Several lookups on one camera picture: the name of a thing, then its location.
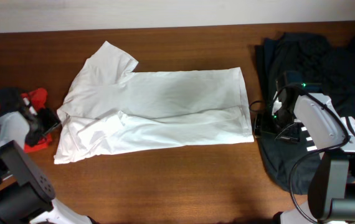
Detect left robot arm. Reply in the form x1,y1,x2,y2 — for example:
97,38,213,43
0,88,94,224

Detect dark lettered t-shirt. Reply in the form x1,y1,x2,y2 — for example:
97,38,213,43
255,33,355,191

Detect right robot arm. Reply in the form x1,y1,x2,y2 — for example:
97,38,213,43
253,71,355,223

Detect white printed t-shirt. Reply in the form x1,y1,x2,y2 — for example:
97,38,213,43
54,42,254,164

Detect folded red t-shirt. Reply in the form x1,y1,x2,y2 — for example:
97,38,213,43
0,88,52,153

